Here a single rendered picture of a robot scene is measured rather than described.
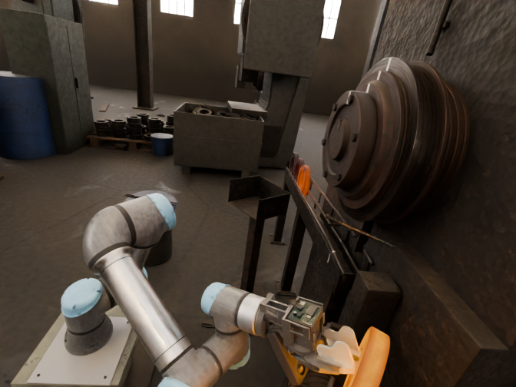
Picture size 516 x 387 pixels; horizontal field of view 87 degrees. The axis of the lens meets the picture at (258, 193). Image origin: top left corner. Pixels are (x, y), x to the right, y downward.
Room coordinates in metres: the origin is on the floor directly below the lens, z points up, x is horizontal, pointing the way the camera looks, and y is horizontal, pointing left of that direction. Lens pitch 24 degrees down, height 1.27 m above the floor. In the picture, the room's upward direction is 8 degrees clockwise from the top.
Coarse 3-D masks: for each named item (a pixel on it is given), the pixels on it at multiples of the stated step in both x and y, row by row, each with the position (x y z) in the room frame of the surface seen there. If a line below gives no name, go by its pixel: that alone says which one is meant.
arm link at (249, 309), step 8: (248, 296) 0.43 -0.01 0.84; (256, 296) 0.43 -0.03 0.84; (248, 304) 0.41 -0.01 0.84; (256, 304) 0.41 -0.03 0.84; (240, 312) 0.40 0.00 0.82; (248, 312) 0.40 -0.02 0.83; (256, 312) 0.39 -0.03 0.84; (240, 320) 0.39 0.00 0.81; (248, 320) 0.38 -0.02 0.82; (240, 328) 0.39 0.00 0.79; (248, 328) 0.38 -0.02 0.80
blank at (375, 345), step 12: (372, 336) 0.32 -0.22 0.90; (384, 336) 0.33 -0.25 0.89; (360, 348) 0.35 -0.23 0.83; (372, 348) 0.30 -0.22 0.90; (384, 348) 0.30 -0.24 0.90; (360, 360) 0.29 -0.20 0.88; (372, 360) 0.28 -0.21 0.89; (384, 360) 0.28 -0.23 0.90; (360, 372) 0.27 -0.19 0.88; (372, 372) 0.27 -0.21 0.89; (348, 384) 0.31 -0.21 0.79; (360, 384) 0.26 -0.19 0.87; (372, 384) 0.26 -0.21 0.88
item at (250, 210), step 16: (256, 176) 1.46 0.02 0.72; (240, 192) 1.39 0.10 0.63; (256, 192) 1.47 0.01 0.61; (272, 192) 1.38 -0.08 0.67; (288, 192) 1.29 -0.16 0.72; (240, 208) 1.27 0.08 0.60; (256, 208) 1.29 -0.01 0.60; (272, 208) 1.21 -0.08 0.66; (256, 224) 1.26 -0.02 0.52; (256, 240) 1.27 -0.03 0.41; (256, 256) 1.28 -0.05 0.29; (240, 288) 1.29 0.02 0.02; (256, 288) 1.33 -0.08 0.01
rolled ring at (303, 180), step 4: (300, 168) 1.60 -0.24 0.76; (304, 168) 1.51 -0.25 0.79; (308, 168) 1.51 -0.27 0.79; (300, 172) 1.59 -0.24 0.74; (304, 172) 1.49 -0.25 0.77; (308, 172) 1.48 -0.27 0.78; (300, 176) 1.60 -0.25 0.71; (304, 176) 1.47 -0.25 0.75; (308, 176) 1.46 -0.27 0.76; (300, 180) 1.59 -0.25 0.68; (304, 180) 1.45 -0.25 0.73; (308, 180) 1.45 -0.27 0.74; (300, 184) 1.58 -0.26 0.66; (304, 184) 1.44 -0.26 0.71; (308, 184) 1.45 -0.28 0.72; (300, 188) 1.55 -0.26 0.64; (304, 188) 1.44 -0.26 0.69; (308, 188) 1.45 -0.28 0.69; (304, 192) 1.45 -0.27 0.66
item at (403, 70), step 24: (408, 72) 0.71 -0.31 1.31; (408, 96) 0.68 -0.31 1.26; (432, 96) 0.67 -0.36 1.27; (408, 120) 0.65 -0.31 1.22; (432, 120) 0.63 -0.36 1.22; (408, 144) 0.61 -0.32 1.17; (432, 144) 0.61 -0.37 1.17; (408, 168) 0.59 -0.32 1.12; (408, 192) 0.61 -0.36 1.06; (360, 216) 0.71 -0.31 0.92; (384, 216) 0.66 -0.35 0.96
